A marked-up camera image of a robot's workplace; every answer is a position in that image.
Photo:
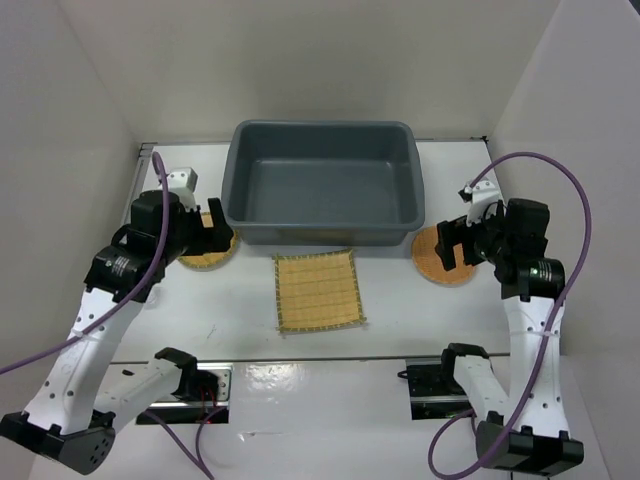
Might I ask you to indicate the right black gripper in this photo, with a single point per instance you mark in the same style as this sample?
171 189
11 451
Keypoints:
456 231

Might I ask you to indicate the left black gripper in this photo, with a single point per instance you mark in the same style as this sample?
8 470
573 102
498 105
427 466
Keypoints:
222 232

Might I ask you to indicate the round orange woven plate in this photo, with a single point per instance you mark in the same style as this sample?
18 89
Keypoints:
428 263

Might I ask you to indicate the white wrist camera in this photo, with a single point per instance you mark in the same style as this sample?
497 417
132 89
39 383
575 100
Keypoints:
182 182
481 199

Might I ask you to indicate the square bamboo mat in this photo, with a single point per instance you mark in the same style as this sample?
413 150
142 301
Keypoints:
317 292

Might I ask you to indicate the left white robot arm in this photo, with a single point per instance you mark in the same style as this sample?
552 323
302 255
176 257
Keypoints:
72 420

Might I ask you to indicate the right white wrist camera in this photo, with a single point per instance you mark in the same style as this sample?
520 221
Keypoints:
481 199

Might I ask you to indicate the round yellow bamboo plate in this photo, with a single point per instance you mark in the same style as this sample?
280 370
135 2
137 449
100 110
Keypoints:
199 256

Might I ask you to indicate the grey plastic bin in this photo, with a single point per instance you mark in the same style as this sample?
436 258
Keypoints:
329 183

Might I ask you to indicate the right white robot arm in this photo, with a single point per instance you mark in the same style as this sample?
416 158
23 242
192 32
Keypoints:
523 428

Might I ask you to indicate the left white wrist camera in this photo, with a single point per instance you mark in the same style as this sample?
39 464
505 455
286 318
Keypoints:
182 182

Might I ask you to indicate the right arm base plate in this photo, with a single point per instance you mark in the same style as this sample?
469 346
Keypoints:
430 395

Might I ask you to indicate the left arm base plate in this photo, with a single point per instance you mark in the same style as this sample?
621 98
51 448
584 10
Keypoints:
210 402

